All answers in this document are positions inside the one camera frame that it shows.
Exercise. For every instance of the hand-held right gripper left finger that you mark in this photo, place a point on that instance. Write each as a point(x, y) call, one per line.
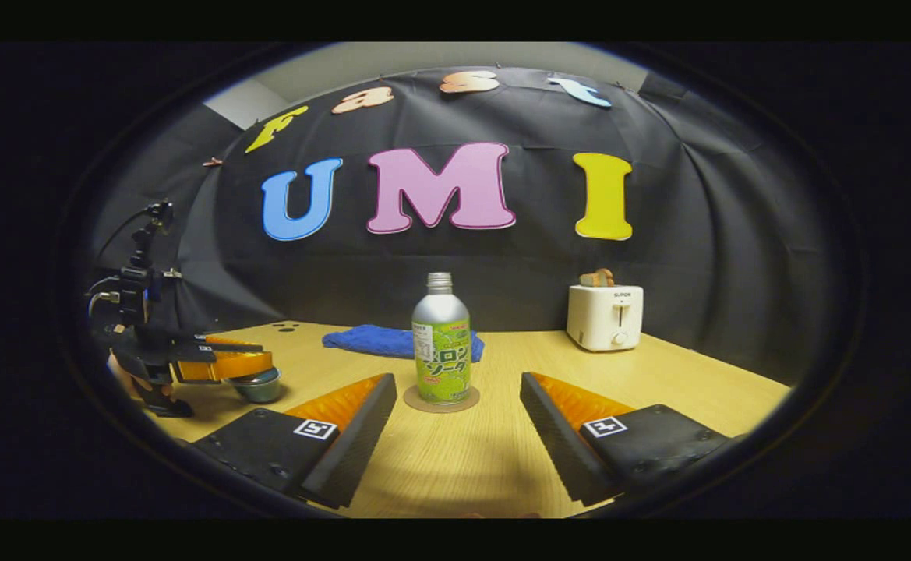
point(354, 444)

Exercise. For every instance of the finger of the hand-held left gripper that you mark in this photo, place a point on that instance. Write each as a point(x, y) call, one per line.
point(225, 343)
point(225, 366)

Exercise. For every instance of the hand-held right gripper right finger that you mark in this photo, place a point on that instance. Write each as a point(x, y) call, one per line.
point(552, 444)

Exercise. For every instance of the round brown coaster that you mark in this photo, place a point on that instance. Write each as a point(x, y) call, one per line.
point(416, 403)

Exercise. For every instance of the silver green water bottle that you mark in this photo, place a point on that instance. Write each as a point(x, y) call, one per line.
point(441, 343)

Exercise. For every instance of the blue towel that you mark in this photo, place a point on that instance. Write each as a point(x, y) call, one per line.
point(369, 341)

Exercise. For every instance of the white toaster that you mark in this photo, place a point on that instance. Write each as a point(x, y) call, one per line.
point(603, 319)

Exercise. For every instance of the bread slice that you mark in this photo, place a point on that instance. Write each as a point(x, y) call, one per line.
point(597, 278)

